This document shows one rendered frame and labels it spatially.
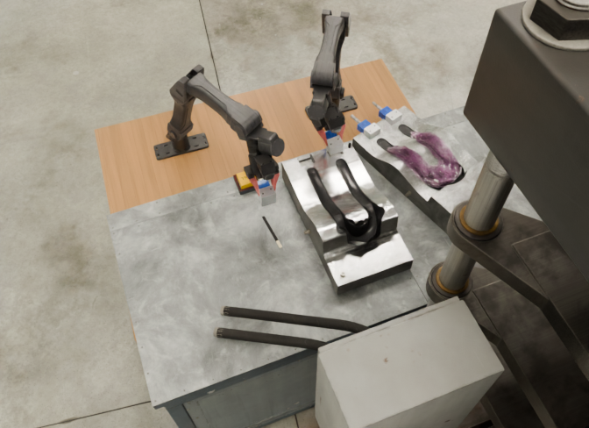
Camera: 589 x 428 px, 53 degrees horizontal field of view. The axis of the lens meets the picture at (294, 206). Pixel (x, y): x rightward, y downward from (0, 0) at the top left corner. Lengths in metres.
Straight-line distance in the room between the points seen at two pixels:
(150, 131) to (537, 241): 1.58
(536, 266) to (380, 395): 0.37
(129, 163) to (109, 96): 1.48
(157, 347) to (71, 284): 1.20
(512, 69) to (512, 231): 0.44
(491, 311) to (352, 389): 0.44
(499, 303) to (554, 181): 0.61
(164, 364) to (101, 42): 2.65
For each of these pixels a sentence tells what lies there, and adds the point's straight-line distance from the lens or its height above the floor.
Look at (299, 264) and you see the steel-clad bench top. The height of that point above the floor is 0.80.
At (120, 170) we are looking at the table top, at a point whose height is 0.80.
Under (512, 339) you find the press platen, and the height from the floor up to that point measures 1.29.
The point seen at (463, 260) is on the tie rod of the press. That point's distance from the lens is 1.27.
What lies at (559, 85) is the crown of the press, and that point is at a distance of 0.79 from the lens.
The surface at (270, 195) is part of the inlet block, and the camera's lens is 1.91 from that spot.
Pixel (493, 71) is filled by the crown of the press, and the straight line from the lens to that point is 0.89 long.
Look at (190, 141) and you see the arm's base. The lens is 2.28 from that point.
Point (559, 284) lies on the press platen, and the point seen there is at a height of 1.54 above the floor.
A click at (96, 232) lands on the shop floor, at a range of 3.13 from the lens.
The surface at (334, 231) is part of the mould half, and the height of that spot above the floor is 0.93.
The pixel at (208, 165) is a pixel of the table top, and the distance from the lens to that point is 2.21.
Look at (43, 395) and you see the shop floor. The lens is 2.84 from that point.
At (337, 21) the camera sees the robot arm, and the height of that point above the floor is 1.25.
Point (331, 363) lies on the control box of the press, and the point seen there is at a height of 1.47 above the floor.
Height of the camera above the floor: 2.51
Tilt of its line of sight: 56 degrees down
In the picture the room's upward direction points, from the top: 1 degrees counter-clockwise
